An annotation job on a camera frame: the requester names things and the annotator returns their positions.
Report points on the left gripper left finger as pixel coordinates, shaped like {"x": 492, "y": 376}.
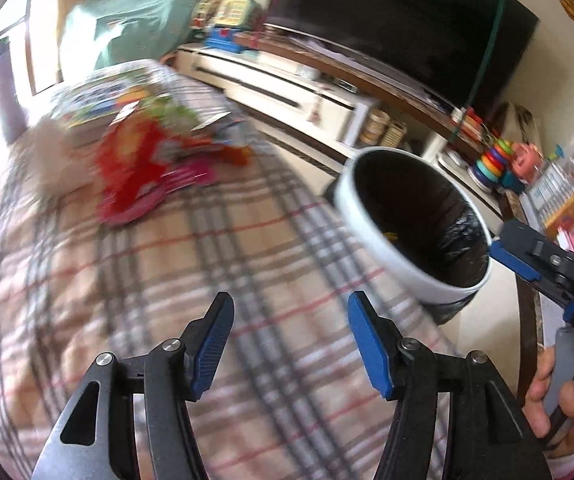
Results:
{"x": 94, "y": 436}

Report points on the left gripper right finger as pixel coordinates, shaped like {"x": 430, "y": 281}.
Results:
{"x": 488, "y": 437}

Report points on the red snack bag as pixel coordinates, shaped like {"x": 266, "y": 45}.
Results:
{"x": 130, "y": 158}

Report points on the grey foil snack bag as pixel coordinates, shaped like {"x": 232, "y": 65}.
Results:
{"x": 224, "y": 140}

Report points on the green snack pouch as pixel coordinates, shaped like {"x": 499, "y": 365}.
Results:
{"x": 170, "y": 114}

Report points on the white round trash bin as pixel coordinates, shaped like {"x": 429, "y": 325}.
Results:
{"x": 418, "y": 224}

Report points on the person's right hand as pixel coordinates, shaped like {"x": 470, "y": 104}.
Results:
{"x": 534, "y": 410}

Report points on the pink piggy toy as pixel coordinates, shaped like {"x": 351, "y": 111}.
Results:
{"x": 526, "y": 161}

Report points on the plaid blanket table cover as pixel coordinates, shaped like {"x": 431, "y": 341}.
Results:
{"x": 291, "y": 399}

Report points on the white crumpled tissue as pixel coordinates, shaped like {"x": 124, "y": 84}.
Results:
{"x": 58, "y": 168}

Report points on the white TV cabinet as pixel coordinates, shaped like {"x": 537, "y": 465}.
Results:
{"x": 326, "y": 103}

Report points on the black flat screen television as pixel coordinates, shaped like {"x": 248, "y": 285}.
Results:
{"x": 464, "y": 52}

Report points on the purple tall thermos bottle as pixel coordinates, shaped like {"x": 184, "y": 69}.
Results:
{"x": 12, "y": 114}

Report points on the teal cloth covered box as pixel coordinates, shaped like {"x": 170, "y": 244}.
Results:
{"x": 102, "y": 33}

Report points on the yellow toy cash register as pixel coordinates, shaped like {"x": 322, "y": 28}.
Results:
{"x": 216, "y": 22}

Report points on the rainbow stacking ring toy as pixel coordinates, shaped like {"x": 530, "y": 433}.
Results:
{"x": 492, "y": 165}

